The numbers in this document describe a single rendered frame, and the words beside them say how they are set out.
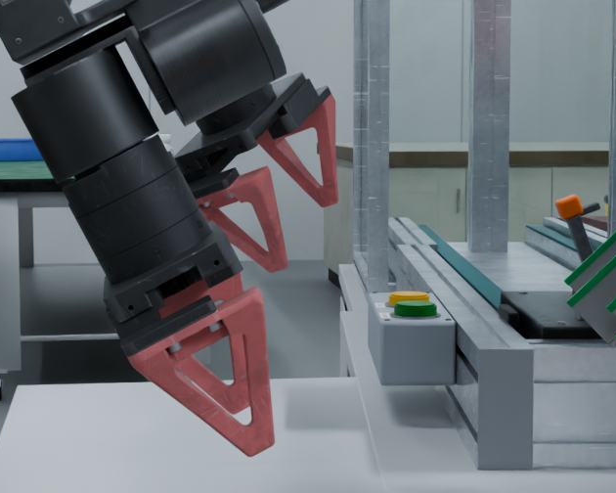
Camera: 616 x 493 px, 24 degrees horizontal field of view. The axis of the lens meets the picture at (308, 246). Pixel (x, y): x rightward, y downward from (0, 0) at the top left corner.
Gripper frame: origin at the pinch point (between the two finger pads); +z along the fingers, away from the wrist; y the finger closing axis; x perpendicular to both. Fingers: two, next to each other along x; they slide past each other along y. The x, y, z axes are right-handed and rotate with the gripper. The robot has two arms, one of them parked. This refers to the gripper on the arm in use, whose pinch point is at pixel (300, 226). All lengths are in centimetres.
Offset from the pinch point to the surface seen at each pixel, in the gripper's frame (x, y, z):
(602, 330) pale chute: -15.7, 3.3, 15.3
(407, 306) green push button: 10.8, 25.2, 19.5
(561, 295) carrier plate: 2.3, 38.0, 28.5
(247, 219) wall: 558, 776, 251
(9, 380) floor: 389, 329, 139
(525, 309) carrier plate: 1.5, 28.1, 24.2
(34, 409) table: 47, 13, 14
